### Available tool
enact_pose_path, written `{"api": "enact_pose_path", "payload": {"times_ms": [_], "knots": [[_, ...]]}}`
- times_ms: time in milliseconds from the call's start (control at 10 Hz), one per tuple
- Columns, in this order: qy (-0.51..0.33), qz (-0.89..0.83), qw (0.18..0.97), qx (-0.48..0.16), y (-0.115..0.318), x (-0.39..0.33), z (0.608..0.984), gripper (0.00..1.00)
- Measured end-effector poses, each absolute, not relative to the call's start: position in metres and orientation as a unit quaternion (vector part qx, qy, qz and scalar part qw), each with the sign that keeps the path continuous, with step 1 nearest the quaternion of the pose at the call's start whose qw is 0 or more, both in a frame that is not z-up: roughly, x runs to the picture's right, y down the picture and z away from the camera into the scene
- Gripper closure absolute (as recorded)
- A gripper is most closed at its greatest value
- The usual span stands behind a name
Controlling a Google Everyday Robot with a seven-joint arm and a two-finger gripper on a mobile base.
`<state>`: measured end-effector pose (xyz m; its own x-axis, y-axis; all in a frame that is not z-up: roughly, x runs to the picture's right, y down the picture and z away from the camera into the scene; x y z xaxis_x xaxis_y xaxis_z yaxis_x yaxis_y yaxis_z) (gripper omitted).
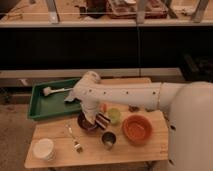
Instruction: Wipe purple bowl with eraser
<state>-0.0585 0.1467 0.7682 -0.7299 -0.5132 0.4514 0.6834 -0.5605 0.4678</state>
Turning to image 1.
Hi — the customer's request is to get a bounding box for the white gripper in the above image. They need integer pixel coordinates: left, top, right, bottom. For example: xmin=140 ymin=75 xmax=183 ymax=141
xmin=81 ymin=103 xmax=99 ymax=125

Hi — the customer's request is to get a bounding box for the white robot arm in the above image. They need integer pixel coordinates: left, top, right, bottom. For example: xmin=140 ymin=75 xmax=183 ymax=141
xmin=73 ymin=71 xmax=213 ymax=171

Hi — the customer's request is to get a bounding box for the purple bowl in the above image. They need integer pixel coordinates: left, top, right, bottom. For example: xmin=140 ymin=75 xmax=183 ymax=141
xmin=77 ymin=113 xmax=98 ymax=132

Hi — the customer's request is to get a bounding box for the orange bowl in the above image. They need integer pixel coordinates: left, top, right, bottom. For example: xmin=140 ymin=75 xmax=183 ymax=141
xmin=122 ymin=115 xmax=153 ymax=146

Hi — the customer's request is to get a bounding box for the white ceramic bowl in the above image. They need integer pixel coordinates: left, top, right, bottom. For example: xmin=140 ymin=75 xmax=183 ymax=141
xmin=33 ymin=138 xmax=55 ymax=161

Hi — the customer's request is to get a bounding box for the small orange object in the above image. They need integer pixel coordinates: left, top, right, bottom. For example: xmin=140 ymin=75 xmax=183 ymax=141
xmin=100 ymin=103 xmax=107 ymax=113

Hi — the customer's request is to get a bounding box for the green plastic cup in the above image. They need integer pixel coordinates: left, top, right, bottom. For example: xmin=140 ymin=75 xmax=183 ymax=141
xmin=107 ymin=108 xmax=121 ymax=125

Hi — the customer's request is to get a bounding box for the small metal cup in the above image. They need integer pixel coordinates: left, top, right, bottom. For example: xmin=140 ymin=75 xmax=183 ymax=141
xmin=101 ymin=132 xmax=116 ymax=149

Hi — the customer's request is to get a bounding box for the small dark brown object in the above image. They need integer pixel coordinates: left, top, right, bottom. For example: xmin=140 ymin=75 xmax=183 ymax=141
xmin=129 ymin=106 xmax=140 ymax=112

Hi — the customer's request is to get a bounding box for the white dish brush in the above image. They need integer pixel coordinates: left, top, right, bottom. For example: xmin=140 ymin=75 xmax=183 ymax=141
xmin=43 ymin=87 xmax=70 ymax=96

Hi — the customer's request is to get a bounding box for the green plastic tray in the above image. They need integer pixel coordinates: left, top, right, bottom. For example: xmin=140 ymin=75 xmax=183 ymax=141
xmin=28 ymin=78 xmax=81 ymax=121

